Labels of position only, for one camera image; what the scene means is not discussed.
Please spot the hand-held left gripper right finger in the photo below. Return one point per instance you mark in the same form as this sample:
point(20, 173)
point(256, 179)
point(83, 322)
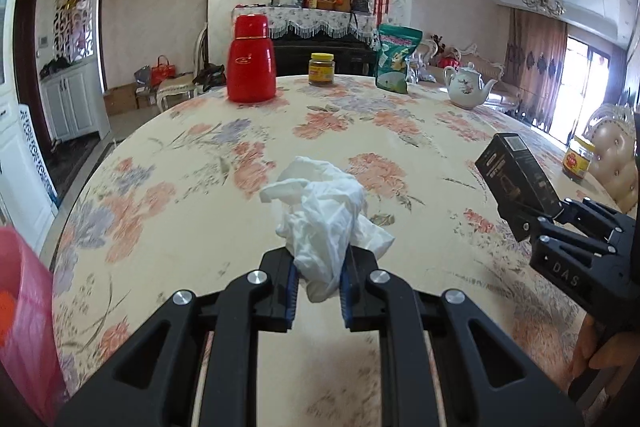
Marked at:
point(346, 297)

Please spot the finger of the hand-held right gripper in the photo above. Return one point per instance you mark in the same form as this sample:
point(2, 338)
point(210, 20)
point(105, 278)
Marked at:
point(565, 234)
point(595, 212)

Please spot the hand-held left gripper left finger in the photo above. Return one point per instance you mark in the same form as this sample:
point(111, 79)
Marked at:
point(292, 294)

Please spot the small black box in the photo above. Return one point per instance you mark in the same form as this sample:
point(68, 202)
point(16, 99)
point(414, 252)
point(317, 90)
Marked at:
point(520, 187)

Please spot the white tissue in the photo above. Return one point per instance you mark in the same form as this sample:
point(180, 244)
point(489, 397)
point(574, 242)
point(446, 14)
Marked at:
point(320, 227)

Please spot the pink lined waste bin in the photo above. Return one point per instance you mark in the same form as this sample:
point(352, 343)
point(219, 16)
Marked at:
point(25, 317)

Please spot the orange foam fruit net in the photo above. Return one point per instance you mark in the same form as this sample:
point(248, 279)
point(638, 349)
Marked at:
point(4, 314)

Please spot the person's right hand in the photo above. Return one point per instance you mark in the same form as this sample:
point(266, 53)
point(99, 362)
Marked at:
point(582, 347)

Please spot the beige tufted dining chair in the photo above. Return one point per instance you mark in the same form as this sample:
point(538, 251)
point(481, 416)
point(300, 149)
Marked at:
point(617, 167)

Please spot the yellow-lidded glass jar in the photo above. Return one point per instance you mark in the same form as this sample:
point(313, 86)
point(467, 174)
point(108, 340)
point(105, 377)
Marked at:
point(321, 69)
point(579, 159)

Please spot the glass balcony door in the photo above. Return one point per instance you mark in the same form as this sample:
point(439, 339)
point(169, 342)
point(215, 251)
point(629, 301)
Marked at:
point(592, 87)

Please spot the floral tablecloth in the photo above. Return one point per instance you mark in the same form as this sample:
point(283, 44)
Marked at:
point(200, 187)

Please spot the brown patterned curtain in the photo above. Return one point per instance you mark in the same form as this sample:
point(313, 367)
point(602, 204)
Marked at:
point(532, 67)

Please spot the white carved sofa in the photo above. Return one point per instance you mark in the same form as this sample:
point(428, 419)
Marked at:
point(492, 69)

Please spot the white floral teapot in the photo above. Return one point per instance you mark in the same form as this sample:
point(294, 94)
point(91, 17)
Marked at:
point(467, 87)

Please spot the red bag on sofa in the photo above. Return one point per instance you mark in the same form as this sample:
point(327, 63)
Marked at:
point(447, 59)

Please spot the dark bag on chair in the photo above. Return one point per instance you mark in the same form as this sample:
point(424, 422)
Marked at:
point(210, 76)

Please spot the red thermos flask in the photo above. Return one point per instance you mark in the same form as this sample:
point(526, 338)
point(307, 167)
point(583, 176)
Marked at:
point(250, 62)

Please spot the cream carved chair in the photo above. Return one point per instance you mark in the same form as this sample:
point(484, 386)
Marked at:
point(177, 87)

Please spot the black upright piano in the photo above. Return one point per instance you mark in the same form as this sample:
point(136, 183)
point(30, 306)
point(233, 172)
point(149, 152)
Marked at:
point(320, 57)

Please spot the green snack bag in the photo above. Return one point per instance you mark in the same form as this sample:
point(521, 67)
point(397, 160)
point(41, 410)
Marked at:
point(397, 57)

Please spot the red gift bag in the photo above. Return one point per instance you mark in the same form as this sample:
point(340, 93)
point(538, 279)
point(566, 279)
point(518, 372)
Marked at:
point(162, 69)

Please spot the cardboard box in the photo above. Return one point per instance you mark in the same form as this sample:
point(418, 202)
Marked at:
point(120, 99)

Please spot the grey bag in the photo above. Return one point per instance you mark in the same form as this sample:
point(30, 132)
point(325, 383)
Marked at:
point(142, 76)

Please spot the lace-fringed floral piano cover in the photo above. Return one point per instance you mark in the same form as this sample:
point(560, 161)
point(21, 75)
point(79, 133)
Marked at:
point(305, 24)

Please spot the white perforated panel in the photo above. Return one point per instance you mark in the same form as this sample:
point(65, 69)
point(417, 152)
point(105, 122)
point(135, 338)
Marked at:
point(37, 152)

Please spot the low white cabinet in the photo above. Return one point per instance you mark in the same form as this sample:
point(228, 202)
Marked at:
point(70, 102)

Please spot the orange woven basket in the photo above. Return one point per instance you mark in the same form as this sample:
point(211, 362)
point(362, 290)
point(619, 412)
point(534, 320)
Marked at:
point(342, 2)

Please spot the tall white cabinet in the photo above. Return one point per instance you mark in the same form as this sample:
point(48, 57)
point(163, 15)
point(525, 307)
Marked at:
point(15, 167)

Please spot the black bag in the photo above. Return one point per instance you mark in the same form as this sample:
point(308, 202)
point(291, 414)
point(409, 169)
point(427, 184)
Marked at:
point(55, 67)

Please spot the dark wooden door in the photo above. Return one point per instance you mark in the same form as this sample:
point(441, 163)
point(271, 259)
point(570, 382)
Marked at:
point(30, 67)

